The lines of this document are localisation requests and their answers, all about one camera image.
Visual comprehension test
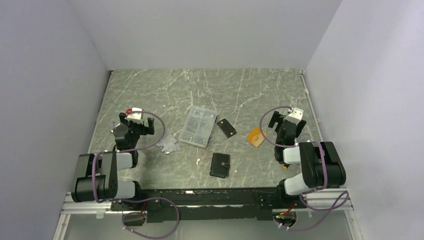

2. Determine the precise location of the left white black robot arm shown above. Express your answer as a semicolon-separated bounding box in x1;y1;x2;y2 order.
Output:
71;107;155;210

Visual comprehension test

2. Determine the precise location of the black flat card sleeve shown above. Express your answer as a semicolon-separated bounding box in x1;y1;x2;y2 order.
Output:
216;118;237;139

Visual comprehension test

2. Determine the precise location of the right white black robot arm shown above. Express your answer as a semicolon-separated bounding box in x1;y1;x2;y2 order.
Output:
268;108;347;208

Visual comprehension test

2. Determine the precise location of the orange card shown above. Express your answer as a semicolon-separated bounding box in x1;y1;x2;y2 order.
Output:
246;127;265;148

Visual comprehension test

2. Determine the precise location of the clear plastic screw box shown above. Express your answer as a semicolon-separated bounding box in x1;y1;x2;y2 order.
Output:
179;105;218;148

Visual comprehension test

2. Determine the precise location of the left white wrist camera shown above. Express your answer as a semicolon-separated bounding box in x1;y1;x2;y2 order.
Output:
125;107;143;123

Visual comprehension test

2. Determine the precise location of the silver credit card stack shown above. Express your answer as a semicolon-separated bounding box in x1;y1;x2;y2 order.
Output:
156;134;180;154

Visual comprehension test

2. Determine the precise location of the aluminium frame rail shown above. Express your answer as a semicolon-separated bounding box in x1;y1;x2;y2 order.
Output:
60;188;355;220

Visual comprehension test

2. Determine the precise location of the black leather card holder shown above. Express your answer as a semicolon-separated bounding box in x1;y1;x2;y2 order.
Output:
209;152;231;179

